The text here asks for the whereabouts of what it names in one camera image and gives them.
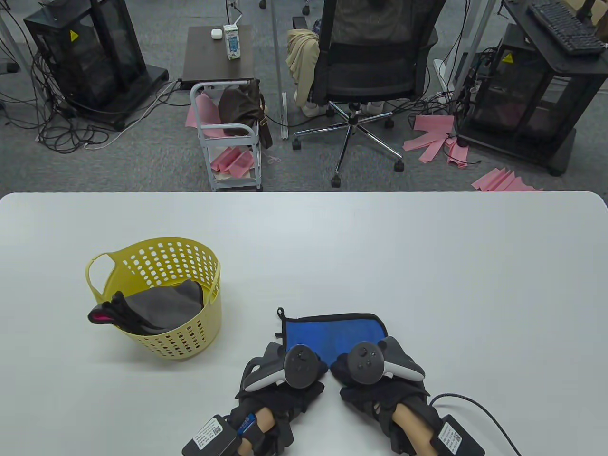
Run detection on grey VR controller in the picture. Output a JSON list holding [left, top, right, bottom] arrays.
[[347, 336, 427, 384], [236, 341, 328, 393]]

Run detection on black sensor cable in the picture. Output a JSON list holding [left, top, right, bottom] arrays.
[[429, 392, 523, 456]]

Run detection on black mesh office chair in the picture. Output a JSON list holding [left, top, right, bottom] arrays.
[[291, 0, 449, 188]]

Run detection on person's left hand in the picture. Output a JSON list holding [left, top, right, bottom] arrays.
[[230, 366, 328, 418]]

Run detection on person's right hand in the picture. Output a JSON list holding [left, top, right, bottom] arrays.
[[330, 355, 444, 429]]

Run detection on white desk leg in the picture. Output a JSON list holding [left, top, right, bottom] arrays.
[[433, 0, 498, 103]]

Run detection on black computer keyboard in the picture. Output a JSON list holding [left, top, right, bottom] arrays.
[[527, 0, 608, 57]]

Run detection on person's right forearm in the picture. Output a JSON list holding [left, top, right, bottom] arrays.
[[392, 404, 437, 456]]

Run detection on yellow perforated plastic basket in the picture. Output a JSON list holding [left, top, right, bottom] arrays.
[[85, 237, 222, 360]]

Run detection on white drink carton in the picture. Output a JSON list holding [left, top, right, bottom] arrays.
[[223, 24, 242, 61]]

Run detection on dark brown low table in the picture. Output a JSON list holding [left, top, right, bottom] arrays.
[[180, 26, 256, 87]]

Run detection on white metal trolley cart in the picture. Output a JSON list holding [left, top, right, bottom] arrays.
[[190, 80, 264, 193]]

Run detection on black floor cable tangle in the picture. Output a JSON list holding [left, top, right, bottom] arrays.
[[0, 45, 183, 155], [406, 45, 480, 131]]

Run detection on grey metal post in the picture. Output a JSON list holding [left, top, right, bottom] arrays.
[[270, 0, 289, 141]]

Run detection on black wrist sensor box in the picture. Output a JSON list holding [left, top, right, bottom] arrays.
[[430, 414, 485, 456], [182, 415, 244, 456]]

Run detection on black mesh equipment cabinet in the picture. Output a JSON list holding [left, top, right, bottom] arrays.
[[23, 0, 170, 132], [454, 0, 608, 177]]

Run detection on pink hand towel black trim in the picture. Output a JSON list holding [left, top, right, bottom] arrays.
[[87, 291, 143, 334]]

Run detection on brown leather bag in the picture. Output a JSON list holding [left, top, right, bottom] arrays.
[[217, 78, 274, 149]]

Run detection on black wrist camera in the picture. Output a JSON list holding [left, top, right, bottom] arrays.
[[375, 403, 404, 452], [272, 412, 294, 449]]

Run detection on pink paper sheet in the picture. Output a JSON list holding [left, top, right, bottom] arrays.
[[402, 132, 452, 165], [210, 146, 255, 174], [446, 137, 471, 170], [471, 167, 543, 192], [412, 114, 456, 138], [185, 93, 238, 140]]

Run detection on grey-backed blue hand towel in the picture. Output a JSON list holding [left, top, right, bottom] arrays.
[[127, 279, 206, 333], [277, 307, 389, 369]]

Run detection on person's left forearm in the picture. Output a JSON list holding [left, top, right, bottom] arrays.
[[240, 408, 277, 456]]

